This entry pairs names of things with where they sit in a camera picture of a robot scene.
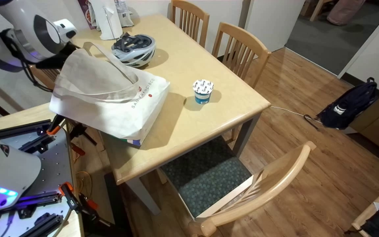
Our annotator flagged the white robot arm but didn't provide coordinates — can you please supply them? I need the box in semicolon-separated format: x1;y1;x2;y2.
0;0;76;72

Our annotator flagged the black backpack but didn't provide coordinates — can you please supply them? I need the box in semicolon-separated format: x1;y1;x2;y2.
317;77;377;129

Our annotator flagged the light wooden dining table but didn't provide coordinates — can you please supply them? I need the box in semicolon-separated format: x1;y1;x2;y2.
70;14;272;215

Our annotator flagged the white bicycle helmet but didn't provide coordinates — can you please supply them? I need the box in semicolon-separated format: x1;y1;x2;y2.
112;32;156;67

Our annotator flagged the yogurt cup with patterned lid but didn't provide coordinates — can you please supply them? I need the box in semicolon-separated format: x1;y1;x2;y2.
192;79;213;104

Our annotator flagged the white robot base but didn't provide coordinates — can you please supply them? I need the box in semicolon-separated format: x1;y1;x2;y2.
0;140;41;210

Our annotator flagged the wooden chair far back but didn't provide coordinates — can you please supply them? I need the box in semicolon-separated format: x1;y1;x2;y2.
171;0;209;46

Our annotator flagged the wooden chair with green seat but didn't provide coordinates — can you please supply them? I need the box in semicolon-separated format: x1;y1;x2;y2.
159;136;316;237

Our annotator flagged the wooden chair far right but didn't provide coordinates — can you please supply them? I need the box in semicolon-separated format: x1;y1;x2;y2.
212;22;271;86

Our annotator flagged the orange black clamp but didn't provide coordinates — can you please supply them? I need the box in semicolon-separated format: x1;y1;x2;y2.
46;114;71;136

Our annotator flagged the white canvas tote bag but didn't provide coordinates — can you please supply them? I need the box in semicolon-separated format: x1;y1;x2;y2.
49;42;170;147

